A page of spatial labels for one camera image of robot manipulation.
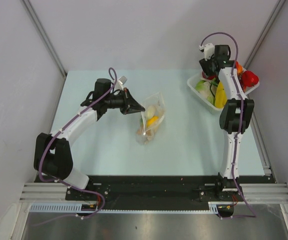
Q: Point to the red bell pepper toy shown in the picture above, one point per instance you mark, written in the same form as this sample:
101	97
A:
249	79

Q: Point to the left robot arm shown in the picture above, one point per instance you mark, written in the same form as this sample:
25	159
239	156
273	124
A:
53	155

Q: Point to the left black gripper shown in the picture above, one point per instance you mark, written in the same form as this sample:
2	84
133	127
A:
129	105

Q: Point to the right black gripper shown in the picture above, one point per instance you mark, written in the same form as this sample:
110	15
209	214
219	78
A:
204	65

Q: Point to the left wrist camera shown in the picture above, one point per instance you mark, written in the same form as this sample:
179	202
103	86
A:
120	83

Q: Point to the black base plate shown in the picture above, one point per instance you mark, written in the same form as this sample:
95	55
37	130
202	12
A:
162	193

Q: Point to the aluminium frame rail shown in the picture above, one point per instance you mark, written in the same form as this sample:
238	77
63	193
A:
257	193

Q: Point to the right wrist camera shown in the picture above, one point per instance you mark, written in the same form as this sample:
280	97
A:
208	50

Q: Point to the white radish toy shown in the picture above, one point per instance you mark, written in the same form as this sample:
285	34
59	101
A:
150	112

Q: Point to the clear zip top bag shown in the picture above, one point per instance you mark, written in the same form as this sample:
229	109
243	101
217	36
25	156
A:
158	101

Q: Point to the yellow orange fruit toy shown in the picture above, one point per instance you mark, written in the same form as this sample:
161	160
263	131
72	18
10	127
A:
152	121

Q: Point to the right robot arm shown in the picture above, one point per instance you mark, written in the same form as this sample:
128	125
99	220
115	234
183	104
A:
235	116

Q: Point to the white plastic food basket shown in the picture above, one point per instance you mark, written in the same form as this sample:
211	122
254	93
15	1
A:
204	100

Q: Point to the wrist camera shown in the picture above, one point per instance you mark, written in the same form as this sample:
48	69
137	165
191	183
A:
120	83
208	50

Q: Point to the white slotted cable duct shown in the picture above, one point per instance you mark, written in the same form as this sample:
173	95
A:
62	208

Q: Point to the yellow banana bunch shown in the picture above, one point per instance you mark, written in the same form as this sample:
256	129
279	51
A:
220	96

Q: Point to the green leaf toy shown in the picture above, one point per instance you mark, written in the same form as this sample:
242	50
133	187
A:
141	122

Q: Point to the white cauliflower toy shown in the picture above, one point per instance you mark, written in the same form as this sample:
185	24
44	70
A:
203	87

